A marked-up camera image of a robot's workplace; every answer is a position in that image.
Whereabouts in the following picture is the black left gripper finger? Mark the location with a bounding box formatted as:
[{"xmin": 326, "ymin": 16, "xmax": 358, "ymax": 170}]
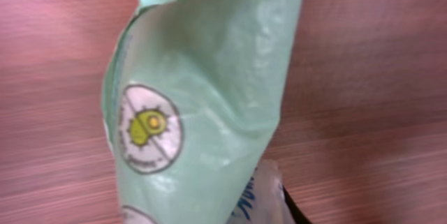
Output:
[{"xmin": 283, "ymin": 187, "xmax": 312, "ymax": 224}]

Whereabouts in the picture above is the mint green wipes pack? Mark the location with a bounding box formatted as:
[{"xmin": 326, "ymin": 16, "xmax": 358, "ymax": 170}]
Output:
[{"xmin": 101, "ymin": 0, "xmax": 302, "ymax": 224}]

